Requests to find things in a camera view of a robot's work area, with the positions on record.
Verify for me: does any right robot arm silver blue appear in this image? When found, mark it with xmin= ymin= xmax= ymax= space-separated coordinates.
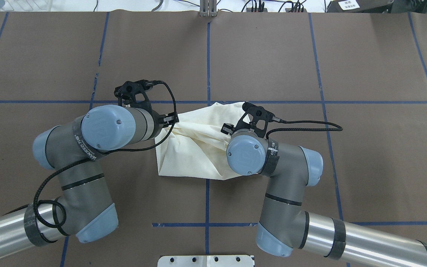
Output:
xmin=222 ymin=123 xmax=427 ymax=267

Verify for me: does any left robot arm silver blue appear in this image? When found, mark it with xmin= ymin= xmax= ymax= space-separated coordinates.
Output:
xmin=0 ymin=105 xmax=179 ymax=259

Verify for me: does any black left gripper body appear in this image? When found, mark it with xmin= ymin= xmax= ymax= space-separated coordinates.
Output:
xmin=148 ymin=111 xmax=167 ymax=139

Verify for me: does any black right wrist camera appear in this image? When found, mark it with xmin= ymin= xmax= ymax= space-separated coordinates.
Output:
xmin=235 ymin=102 xmax=282 ymax=138

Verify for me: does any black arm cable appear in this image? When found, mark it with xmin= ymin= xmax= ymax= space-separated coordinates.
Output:
xmin=32 ymin=80 xmax=178 ymax=228
xmin=265 ymin=117 xmax=344 ymax=139

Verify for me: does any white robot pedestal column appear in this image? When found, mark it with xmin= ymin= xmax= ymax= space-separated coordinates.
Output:
xmin=157 ymin=254 xmax=256 ymax=267

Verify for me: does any white long-sleeve cat shirt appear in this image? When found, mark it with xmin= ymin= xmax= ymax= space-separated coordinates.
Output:
xmin=155 ymin=102 xmax=245 ymax=180

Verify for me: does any aluminium frame post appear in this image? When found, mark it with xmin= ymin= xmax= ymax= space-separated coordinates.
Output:
xmin=199 ymin=0 xmax=218 ymax=17

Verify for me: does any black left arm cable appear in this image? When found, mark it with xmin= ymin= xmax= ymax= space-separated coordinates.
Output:
xmin=32 ymin=80 xmax=178 ymax=228

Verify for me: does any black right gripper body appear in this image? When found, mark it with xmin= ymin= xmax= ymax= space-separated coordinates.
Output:
xmin=230 ymin=125 xmax=247 ymax=136

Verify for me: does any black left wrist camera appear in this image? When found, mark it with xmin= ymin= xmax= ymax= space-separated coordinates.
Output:
xmin=114 ymin=80 xmax=160 ymax=113

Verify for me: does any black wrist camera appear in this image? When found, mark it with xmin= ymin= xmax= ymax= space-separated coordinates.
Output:
xmin=114 ymin=80 xmax=160 ymax=113
xmin=235 ymin=102 xmax=282 ymax=138

